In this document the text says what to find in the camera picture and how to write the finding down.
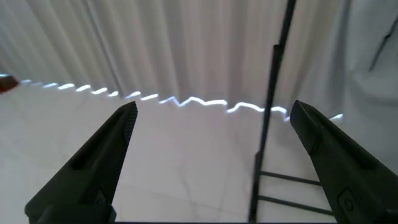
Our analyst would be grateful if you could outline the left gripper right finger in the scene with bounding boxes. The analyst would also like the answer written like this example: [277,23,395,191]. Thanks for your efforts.
[289,100,398,224]

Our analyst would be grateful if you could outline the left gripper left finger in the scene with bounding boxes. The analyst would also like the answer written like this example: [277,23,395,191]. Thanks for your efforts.
[24,101,139,223]

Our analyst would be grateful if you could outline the pale grey shorts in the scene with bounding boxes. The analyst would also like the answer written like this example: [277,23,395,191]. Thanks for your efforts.
[323,0,398,175]

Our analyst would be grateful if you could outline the black clothes rack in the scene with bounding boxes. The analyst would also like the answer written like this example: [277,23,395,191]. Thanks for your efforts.
[248,0,335,223]

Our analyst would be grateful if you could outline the white curtain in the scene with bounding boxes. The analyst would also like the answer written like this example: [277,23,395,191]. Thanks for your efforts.
[0,0,346,122]

